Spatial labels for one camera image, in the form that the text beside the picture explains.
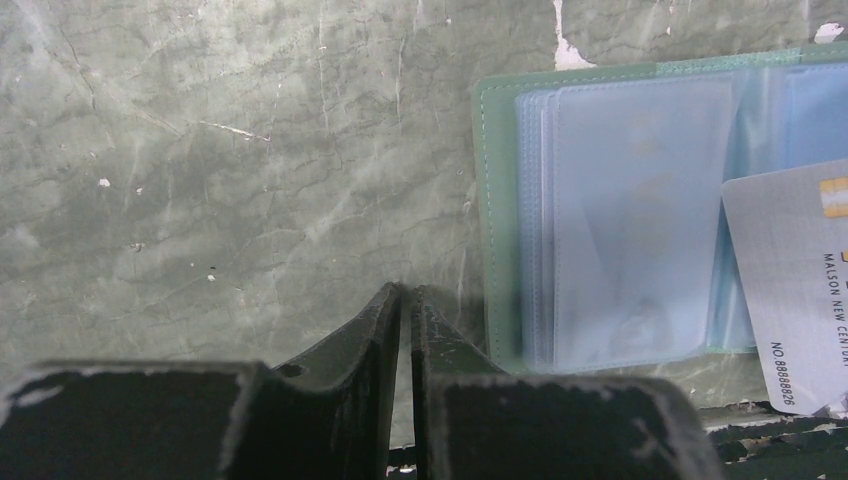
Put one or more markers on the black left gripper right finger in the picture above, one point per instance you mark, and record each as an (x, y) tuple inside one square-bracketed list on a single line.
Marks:
[(472, 420)]

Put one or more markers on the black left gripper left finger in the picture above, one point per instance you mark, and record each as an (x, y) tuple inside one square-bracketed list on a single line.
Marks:
[(324, 414)]

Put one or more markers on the silver VIP card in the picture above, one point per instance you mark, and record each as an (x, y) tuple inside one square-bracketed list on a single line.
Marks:
[(789, 235), (638, 197)]

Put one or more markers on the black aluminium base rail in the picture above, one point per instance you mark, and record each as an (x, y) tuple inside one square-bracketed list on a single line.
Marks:
[(755, 441)]

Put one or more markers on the green leather card holder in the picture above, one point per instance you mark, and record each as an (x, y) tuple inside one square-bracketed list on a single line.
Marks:
[(790, 110)]

